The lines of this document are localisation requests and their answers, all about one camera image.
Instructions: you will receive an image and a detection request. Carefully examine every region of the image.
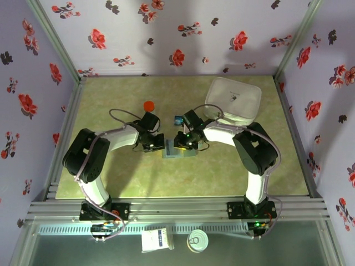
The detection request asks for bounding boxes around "pale green card holder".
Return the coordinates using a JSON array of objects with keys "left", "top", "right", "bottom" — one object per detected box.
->
[{"left": 161, "top": 138, "right": 198, "bottom": 160}]

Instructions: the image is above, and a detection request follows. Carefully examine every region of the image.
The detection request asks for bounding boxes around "white plastic lidded container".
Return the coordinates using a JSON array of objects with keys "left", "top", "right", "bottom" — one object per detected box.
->
[{"left": 204, "top": 76, "right": 263, "bottom": 127}]

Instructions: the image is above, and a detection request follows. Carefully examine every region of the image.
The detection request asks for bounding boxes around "silver tin can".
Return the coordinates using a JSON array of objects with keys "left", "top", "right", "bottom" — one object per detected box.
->
[{"left": 186, "top": 229, "right": 209, "bottom": 253}]

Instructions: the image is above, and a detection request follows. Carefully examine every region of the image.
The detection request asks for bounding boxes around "white paper box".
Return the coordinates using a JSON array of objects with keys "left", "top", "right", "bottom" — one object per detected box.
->
[{"left": 140, "top": 227, "right": 175, "bottom": 253}]

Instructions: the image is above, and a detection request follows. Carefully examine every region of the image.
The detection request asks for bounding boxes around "small circuit board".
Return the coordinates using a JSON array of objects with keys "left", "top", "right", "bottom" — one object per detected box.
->
[
  {"left": 91, "top": 223, "right": 117, "bottom": 242},
  {"left": 246, "top": 220, "right": 271, "bottom": 239}
]

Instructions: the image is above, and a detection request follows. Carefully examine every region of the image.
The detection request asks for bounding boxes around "grey right arm cable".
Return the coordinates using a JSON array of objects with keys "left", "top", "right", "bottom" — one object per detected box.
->
[{"left": 191, "top": 104, "right": 286, "bottom": 239}]

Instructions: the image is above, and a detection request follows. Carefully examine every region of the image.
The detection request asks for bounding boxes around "long aluminium frame rail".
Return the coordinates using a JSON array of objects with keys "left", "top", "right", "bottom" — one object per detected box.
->
[{"left": 26, "top": 197, "right": 331, "bottom": 222}]

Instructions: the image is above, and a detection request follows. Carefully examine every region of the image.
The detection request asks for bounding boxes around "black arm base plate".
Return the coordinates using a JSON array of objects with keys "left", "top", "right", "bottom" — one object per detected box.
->
[
  {"left": 79, "top": 202, "right": 131, "bottom": 222},
  {"left": 226, "top": 201, "right": 277, "bottom": 220}
]

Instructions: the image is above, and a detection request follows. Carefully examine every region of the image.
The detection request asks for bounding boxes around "aluminium side rail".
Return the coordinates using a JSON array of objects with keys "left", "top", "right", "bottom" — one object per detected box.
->
[
  {"left": 273, "top": 74, "right": 325, "bottom": 200},
  {"left": 44, "top": 76, "right": 88, "bottom": 200}
]

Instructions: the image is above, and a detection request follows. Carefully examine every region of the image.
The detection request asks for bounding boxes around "aluminium corner post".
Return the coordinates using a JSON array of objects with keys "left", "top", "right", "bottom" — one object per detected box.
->
[
  {"left": 24, "top": 0, "right": 87, "bottom": 84},
  {"left": 273, "top": 0, "right": 324, "bottom": 83}
]

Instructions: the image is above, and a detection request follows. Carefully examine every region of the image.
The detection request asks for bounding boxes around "perforated grey cable duct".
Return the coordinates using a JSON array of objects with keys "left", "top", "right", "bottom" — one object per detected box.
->
[{"left": 38, "top": 223, "right": 250, "bottom": 236}]

